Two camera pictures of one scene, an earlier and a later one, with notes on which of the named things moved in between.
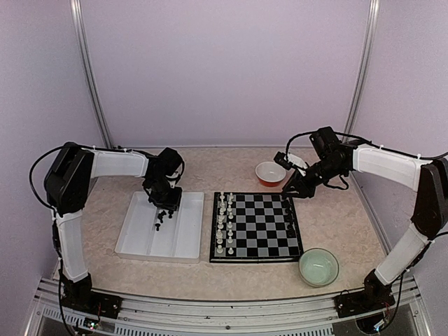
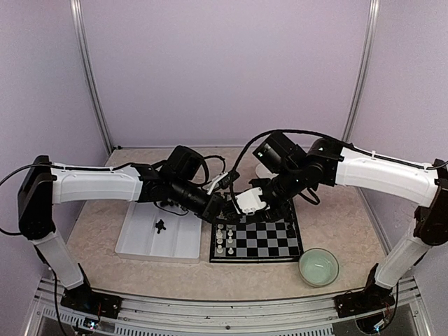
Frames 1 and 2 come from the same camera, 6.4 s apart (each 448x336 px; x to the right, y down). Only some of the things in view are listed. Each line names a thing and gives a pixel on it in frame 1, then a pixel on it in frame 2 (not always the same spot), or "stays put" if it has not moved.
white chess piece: (219, 234) stays put
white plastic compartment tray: (172, 235) stays put
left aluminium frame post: (78, 29) stays put
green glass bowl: (318, 267) stays put
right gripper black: (305, 189) to (281, 214)
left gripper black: (173, 204) to (213, 207)
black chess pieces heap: (161, 215) to (160, 225)
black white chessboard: (248, 227) stays put
